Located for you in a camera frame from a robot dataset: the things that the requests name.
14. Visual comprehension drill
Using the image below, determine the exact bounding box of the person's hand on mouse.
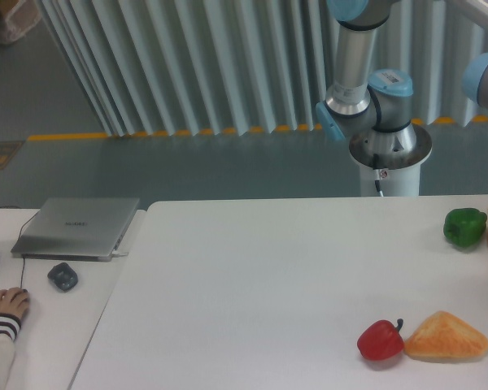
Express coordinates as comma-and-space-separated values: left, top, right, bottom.
0, 287, 29, 321

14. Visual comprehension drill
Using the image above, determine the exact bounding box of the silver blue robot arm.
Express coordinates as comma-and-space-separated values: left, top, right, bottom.
316, 1, 488, 140

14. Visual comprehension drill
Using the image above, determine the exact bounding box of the red bell pepper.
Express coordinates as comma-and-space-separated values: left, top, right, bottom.
357, 318, 404, 361

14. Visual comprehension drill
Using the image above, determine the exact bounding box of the green bell pepper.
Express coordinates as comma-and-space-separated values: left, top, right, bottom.
443, 208, 487, 249

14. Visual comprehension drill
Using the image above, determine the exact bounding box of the dark grey small device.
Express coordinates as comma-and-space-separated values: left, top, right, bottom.
47, 262, 79, 293

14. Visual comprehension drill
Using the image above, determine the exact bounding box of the silver closed laptop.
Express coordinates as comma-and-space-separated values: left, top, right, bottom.
11, 197, 139, 261

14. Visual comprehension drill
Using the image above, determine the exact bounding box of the white usb dongle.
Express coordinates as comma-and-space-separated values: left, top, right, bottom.
111, 251, 129, 258

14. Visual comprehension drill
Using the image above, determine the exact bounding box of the white folding partition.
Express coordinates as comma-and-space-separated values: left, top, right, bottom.
38, 1, 488, 137

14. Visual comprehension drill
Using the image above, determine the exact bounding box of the clutter in top corner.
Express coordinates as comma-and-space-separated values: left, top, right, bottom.
0, 0, 41, 46

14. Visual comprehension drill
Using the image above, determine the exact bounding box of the orange bread slice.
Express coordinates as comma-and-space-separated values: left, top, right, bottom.
403, 311, 488, 362

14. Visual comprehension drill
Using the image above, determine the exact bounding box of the black mouse cable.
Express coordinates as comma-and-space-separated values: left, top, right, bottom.
0, 205, 41, 290

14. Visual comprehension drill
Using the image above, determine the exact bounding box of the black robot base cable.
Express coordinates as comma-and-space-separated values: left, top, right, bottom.
372, 152, 386, 197

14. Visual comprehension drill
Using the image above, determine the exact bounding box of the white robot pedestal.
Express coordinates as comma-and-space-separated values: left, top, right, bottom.
349, 123, 432, 197

